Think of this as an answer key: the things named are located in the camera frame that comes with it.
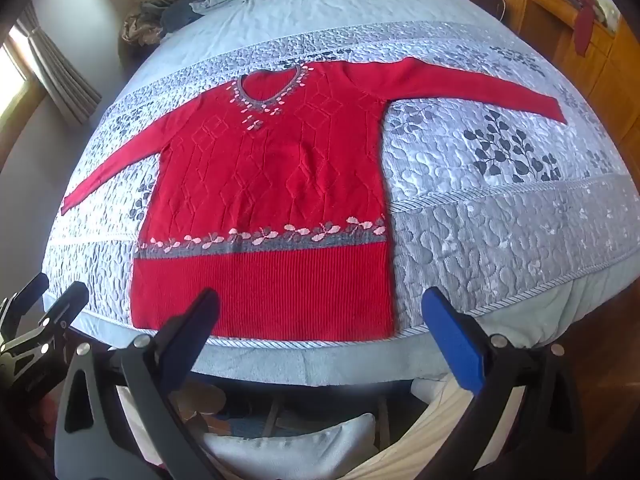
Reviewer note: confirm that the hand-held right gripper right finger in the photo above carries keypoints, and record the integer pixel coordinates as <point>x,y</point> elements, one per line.
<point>450,325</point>

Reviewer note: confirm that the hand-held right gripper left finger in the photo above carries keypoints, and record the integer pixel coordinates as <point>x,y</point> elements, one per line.
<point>200,312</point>

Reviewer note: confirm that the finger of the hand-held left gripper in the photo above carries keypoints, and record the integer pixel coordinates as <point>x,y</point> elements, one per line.
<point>67,305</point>
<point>27,292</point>

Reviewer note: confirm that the red knitted sweater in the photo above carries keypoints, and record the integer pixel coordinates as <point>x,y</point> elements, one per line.
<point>270,185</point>

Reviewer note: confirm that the pile of dark clothes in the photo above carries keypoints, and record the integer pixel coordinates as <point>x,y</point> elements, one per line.
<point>170,12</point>

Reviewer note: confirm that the beige striped cloth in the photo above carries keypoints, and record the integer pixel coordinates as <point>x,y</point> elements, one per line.
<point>430,435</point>

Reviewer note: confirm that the grey leaf-print quilt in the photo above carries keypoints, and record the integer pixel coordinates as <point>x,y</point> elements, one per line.
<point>475,210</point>

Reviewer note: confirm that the light blue bed blanket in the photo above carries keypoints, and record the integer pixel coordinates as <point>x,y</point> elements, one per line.
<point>310,365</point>

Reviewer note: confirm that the white cushion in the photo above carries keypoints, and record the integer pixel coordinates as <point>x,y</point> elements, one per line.
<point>290,445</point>

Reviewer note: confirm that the grey striped curtain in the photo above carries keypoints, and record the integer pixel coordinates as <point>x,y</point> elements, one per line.
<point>60,67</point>

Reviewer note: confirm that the window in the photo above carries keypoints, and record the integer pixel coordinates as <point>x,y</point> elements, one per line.
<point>12,60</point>

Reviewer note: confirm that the wooden cabinet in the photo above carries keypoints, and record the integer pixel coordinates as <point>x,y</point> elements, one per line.
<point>600,60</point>

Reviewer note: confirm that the dark red hanging cloth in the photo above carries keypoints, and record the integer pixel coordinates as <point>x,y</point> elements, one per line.
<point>583,30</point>

